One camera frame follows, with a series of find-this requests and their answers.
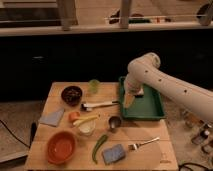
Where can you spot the silver fork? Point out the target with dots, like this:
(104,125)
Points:
(136,146)

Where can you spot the orange carrot toy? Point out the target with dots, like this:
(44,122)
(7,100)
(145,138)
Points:
(73,116)

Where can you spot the spice bottle rack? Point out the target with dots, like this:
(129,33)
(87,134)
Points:
(203,129)

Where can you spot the blue sponge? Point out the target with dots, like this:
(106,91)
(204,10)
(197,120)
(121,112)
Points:
(114,154)

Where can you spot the tan sponge block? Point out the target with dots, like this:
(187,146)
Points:
(140,93)

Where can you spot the metal cup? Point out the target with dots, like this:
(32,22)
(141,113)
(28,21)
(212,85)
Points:
(114,123)

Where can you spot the green chili pepper toy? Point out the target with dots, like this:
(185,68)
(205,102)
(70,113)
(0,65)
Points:
(98,144)

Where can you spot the green plastic tray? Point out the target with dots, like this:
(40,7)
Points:
(146,107)

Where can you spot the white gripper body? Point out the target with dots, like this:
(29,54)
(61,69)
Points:
(128,99)

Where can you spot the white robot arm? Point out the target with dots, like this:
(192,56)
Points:
(145,70)

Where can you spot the white small cup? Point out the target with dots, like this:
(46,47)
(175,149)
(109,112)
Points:
(87,128)

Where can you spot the green plastic cup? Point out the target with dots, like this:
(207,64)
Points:
(93,86)

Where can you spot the grey blue cloth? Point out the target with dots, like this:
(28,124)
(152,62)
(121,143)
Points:
(52,119)

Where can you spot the white handled black brush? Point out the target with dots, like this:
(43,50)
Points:
(86,106)

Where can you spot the red orange bowl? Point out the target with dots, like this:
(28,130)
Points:
(60,147)

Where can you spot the dark brown bowl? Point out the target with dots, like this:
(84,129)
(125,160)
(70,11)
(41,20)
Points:
(72,95)

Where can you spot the yellow banana toy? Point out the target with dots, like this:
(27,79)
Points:
(82,120)

